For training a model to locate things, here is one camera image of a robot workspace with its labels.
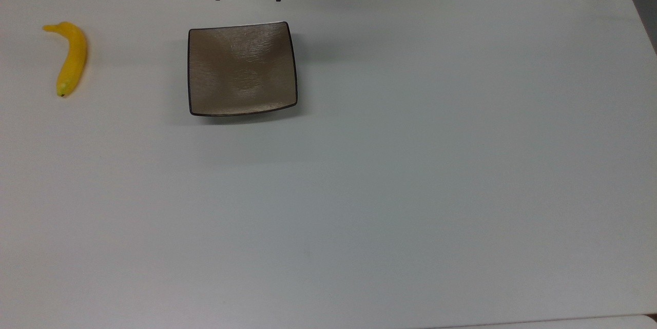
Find yellow banana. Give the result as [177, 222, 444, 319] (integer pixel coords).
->
[42, 21, 88, 98]

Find square brown ceramic plate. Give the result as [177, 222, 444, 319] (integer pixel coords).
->
[187, 21, 299, 118]

